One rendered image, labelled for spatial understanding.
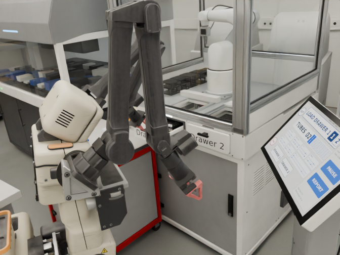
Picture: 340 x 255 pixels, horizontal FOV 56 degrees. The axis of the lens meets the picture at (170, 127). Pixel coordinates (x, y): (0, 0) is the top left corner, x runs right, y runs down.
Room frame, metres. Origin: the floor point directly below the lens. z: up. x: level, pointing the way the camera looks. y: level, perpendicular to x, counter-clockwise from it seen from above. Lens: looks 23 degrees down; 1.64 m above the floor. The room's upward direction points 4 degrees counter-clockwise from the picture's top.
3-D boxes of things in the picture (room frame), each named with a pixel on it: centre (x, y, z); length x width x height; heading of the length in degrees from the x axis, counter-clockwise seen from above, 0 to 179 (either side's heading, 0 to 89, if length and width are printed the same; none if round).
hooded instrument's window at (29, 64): (3.30, 0.97, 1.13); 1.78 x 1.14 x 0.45; 44
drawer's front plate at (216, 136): (1.61, -0.20, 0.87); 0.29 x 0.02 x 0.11; 44
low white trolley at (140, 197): (1.92, 0.52, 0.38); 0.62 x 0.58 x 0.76; 44
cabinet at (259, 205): (2.14, -0.36, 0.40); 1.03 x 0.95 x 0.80; 44
